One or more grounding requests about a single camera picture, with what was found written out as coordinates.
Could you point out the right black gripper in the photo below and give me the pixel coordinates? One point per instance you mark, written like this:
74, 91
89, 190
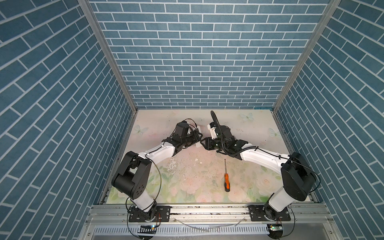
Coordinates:
207, 143

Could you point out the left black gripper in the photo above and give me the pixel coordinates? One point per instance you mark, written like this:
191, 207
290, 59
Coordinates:
195, 137

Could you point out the orange black screwdriver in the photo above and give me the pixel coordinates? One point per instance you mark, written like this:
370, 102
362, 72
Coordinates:
226, 178

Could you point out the white remote control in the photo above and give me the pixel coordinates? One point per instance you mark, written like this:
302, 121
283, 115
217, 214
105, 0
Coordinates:
198, 143

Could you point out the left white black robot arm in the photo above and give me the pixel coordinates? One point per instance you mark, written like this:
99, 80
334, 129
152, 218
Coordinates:
132, 175

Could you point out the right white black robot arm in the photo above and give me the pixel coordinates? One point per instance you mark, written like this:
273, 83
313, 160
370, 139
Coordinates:
298, 178

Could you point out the left controller board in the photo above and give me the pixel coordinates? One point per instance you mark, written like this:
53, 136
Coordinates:
146, 232

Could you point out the controller board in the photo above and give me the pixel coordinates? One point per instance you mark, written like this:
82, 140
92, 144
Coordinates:
275, 231
146, 232

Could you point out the right controller board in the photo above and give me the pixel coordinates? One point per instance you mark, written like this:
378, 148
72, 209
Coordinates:
275, 231

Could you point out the white vented strip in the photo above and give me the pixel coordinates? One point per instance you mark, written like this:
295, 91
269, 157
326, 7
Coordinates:
182, 230

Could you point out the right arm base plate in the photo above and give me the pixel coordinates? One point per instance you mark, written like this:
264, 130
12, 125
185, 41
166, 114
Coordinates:
262, 213

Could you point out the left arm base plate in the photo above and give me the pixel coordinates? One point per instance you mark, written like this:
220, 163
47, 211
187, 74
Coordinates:
139, 216

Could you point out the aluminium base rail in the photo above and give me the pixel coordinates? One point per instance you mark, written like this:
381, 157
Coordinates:
299, 213

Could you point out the left aluminium corner post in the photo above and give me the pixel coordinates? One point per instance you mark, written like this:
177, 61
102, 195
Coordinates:
93, 22

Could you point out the aluminium corner post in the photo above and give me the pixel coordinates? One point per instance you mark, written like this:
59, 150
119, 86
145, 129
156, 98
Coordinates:
318, 30
93, 22

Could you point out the right aluminium corner post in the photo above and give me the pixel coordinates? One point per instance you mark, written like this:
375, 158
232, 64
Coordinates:
318, 30

